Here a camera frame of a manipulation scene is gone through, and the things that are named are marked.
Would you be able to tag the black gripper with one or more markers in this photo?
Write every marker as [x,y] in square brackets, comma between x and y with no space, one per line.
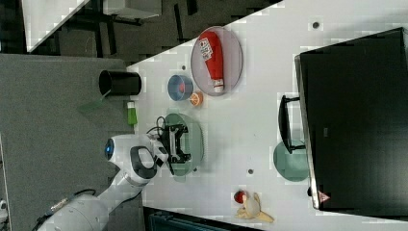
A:
[171,140]

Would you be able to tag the green oval strainer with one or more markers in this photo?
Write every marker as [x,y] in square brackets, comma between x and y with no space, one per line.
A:
[192,142]

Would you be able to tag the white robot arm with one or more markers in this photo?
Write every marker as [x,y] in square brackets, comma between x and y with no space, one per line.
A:
[137,158]

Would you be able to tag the green white bottle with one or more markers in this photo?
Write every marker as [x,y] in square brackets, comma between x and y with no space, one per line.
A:
[131,113]

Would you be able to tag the orange slice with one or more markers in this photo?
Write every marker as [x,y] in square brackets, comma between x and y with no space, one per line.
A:
[196,98]

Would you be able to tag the blue bowl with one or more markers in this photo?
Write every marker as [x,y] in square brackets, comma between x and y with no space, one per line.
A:
[173,87]

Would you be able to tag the red strawberry in bowl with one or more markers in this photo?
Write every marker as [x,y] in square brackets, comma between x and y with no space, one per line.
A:
[182,88]

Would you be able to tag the red strawberry near banana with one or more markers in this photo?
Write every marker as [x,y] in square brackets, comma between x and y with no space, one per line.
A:
[238,196]

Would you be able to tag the red ketchup bottle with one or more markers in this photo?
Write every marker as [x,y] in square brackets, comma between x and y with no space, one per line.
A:
[211,52]

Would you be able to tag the purple round plate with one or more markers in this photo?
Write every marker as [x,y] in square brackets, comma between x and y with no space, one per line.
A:
[232,63]

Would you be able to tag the peeled banana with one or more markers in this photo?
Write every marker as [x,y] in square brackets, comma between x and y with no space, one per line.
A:
[251,208]

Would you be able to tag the green cup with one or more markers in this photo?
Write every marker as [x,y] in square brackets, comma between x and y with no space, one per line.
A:
[293,165]

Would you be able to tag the black toaster oven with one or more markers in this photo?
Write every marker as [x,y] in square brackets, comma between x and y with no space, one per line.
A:
[354,110]

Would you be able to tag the black cylinder post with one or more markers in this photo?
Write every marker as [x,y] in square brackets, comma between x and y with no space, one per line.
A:
[119,82]

